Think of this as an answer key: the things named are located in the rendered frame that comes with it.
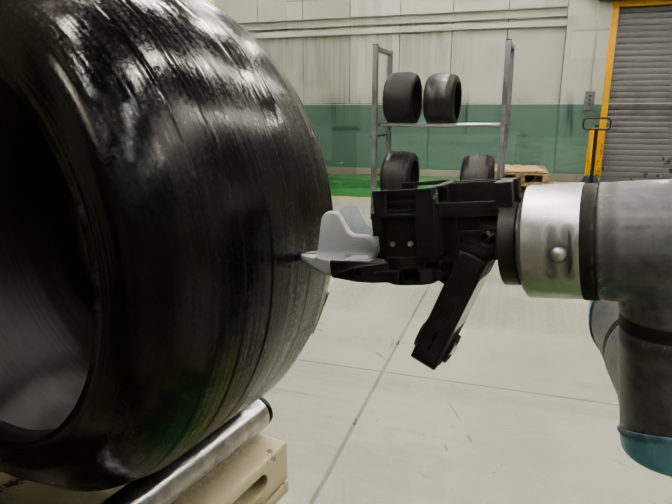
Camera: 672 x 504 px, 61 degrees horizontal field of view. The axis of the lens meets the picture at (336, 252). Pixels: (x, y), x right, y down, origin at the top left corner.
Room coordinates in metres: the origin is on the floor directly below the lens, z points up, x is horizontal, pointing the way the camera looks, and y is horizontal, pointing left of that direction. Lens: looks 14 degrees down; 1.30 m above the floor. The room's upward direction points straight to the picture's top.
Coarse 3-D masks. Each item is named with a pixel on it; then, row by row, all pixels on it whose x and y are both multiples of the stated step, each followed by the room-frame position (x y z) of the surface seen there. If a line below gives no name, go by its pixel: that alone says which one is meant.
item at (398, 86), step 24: (408, 72) 5.97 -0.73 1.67; (504, 72) 5.41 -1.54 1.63; (384, 96) 5.84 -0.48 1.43; (408, 96) 5.75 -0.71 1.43; (432, 96) 5.65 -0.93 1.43; (456, 96) 6.14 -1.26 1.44; (504, 96) 5.41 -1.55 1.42; (408, 120) 5.87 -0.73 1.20; (432, 120) 5.76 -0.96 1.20; (456, 120) 5.85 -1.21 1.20; (504, 120) 5.40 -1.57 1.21; (504, 144) 5.44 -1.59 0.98; (384, 168) 5.83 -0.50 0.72; (408, 168) 5.78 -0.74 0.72; (480, 168) 5.51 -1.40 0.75; (504, 168) 5.93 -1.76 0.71
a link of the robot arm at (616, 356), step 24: (624, 336) 0.39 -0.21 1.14; (648, 336) 0.37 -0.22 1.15; (624, 360) 0.39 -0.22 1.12; (648, 360) 0.37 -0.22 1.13; (624, 384) 0.39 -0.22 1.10; (648, 384) 0.37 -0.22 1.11; (624, 408) 0.39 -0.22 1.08; (648, 408) 0.37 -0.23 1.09; (624, 432) 0.39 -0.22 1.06; (648, 432) 0.37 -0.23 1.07; (648, 456) 0.37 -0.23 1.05
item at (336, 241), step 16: (336, 224) 0.50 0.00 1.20; (320, 240) 0.51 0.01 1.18; (336, 240) 0.50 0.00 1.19; (352, 240) 0.50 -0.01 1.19; (368, 240) 0.49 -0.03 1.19; (304, 256) 0.53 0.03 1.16; (320, 256) 0.51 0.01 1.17; (336, 256) 0.50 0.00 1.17; (352, 256) 0.50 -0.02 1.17; (368, 256) 0.49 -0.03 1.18
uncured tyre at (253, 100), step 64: (0, 0) 0.48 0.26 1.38; (64, 0) 0.48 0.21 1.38; (128, 0) 0.51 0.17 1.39; (192, 0) 0.63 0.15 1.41; (0, 64) 0.47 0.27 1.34; (64, 64) 0.45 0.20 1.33; (128, 64) 0.46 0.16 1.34; (192, 64) 0.50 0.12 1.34; (256, 64) 0.59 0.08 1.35; (0, 128) 0.82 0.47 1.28; (64, 128) 0.44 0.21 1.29; (128, 128) 0.44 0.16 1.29; (192, 128) 0.46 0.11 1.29; (256, 128) 0.53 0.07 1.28; (0, 192) 0.83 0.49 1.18; (64, 192) 0.86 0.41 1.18; (128, 192) 0.42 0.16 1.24; (192, 192) 0.44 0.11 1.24; (256, 192) 0.49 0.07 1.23; (320, 192) 0.58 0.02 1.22; (0, 256) 0.81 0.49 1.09; (64, 256) 0.86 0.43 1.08; (128, 256) 0.42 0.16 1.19; (192, 256) 0.43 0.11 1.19; (256, 256) 0.48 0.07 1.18; (0, 320) 0.75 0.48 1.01; (64, 320) 0.81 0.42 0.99; (128, 320) 0.42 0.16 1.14; (192, 320) 0.43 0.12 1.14; (256, 320) 0.48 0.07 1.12; (0, 384) 0.68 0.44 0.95; (64, 384) 0.72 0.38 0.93; (128, 384) 0.43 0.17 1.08; (192, 384) 0.44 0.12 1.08; (256, 384) 0.53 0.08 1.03; (0, 448) 0.51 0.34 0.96; (64, 448) 0.47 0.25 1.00; (128, 448) 0.45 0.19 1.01
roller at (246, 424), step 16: (256, 400) 0.69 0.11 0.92; (240, 416) 0.65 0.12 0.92; (256, 416) 0.67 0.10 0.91; (272, 416) 0.69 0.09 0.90; (224, 432) 0.62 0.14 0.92; (240, 432) 0.63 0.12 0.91; (256, 432) 0.66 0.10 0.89; (192, 448) 0.58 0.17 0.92; (208, 448) 0.59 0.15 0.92; (224, 448) 0.60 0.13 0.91; (176, 464) 0.55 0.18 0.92; (192, 464) 0.56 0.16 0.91; (208, 464) 0.58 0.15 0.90; (144, 480) 0.52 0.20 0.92; (160, 480) 0.53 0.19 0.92; (176, 480) 0.54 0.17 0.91; (192, 480) 0.55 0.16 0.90; (112, 496) 0.50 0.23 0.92; (128, 496) 0.50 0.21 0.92; (144, 496) 0.50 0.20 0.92; (160, 496) 0.51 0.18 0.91; (176, 496) 0.53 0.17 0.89
